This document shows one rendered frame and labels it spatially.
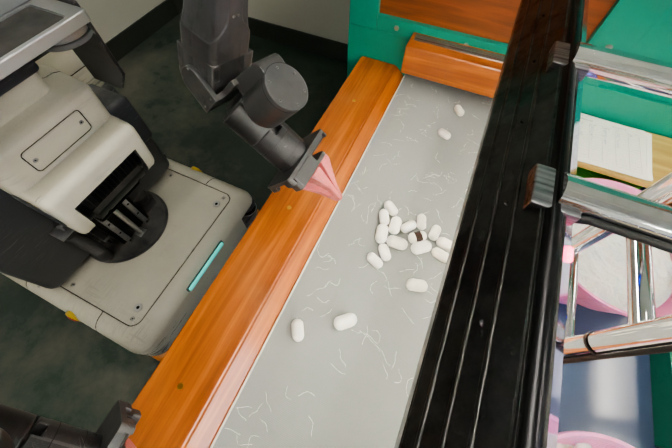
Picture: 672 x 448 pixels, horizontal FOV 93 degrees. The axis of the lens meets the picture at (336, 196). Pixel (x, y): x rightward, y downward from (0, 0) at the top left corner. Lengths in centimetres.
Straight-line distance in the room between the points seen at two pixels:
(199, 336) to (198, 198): 78
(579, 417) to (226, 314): 58
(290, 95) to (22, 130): 50
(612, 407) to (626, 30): 64
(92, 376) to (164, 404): 99
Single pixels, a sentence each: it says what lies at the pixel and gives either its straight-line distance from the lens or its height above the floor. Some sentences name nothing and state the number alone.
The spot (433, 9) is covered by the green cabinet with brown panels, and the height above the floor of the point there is 91.
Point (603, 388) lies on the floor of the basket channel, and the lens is 75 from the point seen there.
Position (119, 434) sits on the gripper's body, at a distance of 39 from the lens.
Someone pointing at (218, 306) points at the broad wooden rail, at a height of 76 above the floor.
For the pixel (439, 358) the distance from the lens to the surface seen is 22.
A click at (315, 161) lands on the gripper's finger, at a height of 93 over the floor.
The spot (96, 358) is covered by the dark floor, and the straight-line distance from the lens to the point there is 155.
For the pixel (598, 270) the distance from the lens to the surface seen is 74.
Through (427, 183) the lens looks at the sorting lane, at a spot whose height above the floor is 74.
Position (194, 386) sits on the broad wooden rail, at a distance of 55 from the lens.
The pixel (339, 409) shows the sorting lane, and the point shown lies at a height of 74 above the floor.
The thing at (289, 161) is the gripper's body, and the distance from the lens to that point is 44.
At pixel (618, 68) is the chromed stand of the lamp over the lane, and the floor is 112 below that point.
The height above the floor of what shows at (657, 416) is 68.
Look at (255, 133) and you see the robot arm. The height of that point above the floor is 97.
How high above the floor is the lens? 128
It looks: 59 degrees down
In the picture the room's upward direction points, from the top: straight up
